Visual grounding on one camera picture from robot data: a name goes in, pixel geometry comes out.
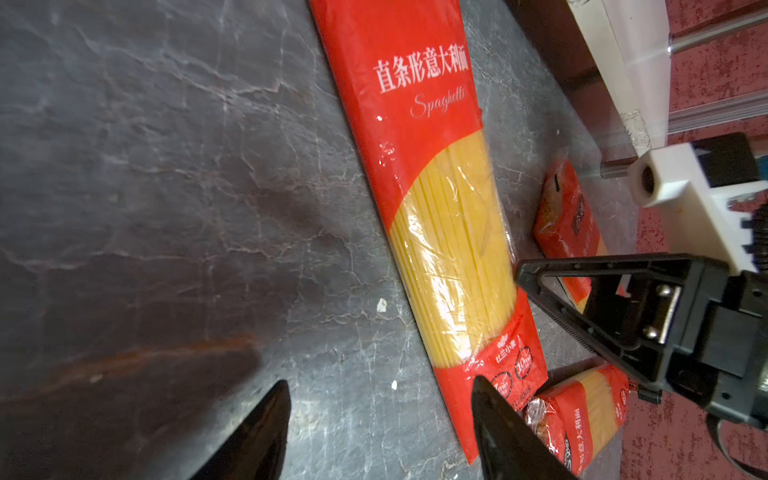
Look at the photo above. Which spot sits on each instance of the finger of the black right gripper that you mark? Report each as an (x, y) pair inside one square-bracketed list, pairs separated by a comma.
[(600, 261), (582, 336)]

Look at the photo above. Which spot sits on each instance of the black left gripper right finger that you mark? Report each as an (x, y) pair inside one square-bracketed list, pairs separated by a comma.
[(508, 448)]

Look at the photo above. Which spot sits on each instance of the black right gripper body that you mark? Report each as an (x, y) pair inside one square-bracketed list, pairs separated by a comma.
[(686, 325)]

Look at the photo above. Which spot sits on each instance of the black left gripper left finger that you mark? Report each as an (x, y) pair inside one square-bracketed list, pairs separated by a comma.
[(256, 449)]

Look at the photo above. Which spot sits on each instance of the red spaghetti bag back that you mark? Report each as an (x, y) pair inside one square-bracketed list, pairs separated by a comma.
[(565, 226)]

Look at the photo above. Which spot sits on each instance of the red spaghetti bag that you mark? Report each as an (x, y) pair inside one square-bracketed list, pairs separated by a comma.
[(577, 418), (403, 72), (565, 226)]

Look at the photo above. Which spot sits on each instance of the red spaghetti bag front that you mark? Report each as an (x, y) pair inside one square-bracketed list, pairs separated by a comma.
[(577, 418)]

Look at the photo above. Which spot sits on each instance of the white two-tier shelf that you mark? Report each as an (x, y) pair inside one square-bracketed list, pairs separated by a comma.
[(632, 47)]

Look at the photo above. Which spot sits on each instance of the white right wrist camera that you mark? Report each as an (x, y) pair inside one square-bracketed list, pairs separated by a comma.
[(692, 187)]

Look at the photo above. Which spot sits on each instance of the aluminium corner post right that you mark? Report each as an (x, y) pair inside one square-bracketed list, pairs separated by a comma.
[(728, 110)]

